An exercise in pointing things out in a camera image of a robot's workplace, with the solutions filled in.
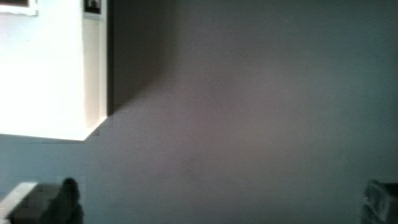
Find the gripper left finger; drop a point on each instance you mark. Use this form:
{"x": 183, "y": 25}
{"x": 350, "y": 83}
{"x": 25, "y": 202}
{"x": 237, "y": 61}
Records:
{"x": 43, "y": 203}

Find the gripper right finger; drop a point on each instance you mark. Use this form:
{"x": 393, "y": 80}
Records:
{"x": 379, "y": 212}

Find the small white cube block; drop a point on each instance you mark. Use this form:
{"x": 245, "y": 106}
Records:
{"x": 53, "y": 67}

